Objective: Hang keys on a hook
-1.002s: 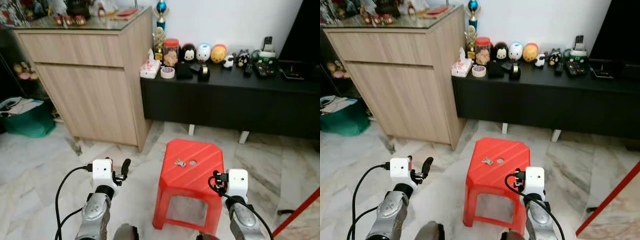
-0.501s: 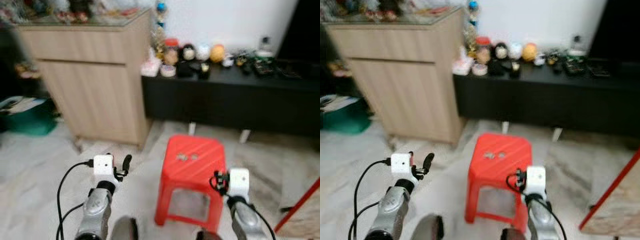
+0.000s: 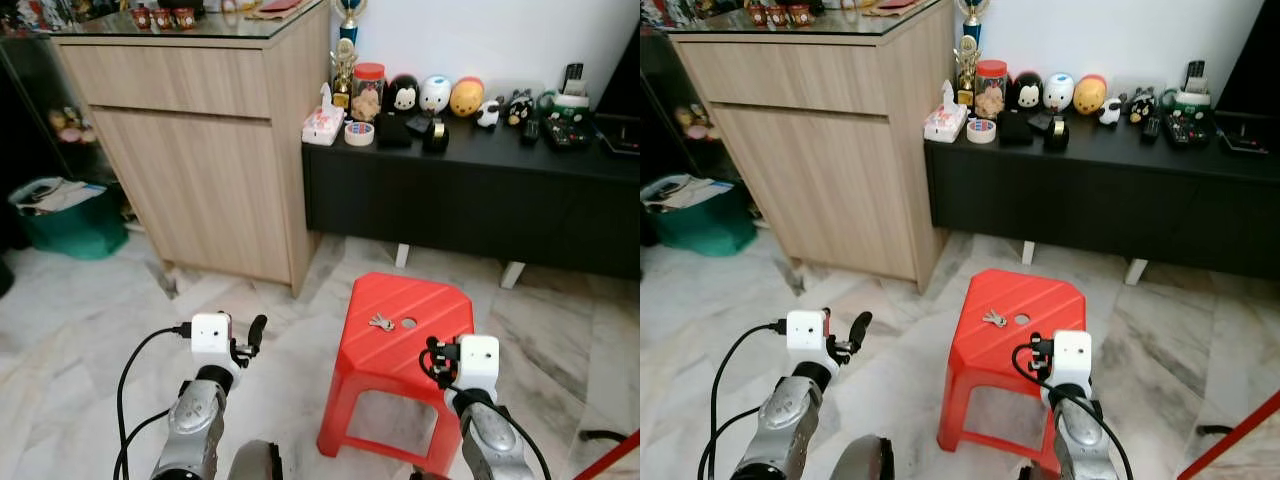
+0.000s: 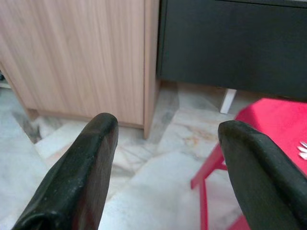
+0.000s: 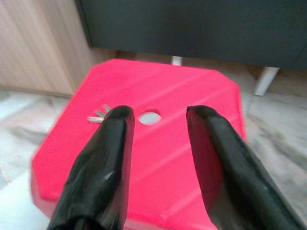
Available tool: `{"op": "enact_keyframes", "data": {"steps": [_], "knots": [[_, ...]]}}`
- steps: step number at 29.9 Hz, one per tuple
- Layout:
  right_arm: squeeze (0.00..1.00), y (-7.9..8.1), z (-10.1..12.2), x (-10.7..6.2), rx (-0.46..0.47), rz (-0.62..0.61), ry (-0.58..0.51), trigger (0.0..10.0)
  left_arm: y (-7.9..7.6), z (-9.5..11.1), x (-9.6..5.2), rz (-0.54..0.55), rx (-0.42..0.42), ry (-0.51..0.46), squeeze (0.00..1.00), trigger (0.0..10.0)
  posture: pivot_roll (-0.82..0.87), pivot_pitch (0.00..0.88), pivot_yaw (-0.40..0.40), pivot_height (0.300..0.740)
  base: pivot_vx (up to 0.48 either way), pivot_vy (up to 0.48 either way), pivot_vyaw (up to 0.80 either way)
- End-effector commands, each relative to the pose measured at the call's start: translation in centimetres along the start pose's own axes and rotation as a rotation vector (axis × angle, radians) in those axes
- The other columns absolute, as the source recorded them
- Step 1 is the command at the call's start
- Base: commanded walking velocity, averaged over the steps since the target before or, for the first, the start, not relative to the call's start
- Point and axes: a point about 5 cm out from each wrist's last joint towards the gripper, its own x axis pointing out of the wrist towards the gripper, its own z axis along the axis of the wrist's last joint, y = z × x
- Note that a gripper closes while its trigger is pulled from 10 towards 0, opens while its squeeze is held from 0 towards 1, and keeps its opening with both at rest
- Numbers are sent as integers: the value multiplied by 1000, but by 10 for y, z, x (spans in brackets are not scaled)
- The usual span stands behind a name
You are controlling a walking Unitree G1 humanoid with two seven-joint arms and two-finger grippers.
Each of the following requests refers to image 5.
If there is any light wooden panel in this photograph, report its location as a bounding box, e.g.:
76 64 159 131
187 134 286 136
0 0 94 97

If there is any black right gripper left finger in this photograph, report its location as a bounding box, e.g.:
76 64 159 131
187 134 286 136
47 104 134 230

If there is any dark grey cabinet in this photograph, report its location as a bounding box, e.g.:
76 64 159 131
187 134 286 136
76 0 307 69

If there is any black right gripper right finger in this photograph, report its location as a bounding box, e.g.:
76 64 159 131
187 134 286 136
186 105 307 230

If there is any red plastic stool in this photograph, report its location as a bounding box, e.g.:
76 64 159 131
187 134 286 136
30 58 248 230

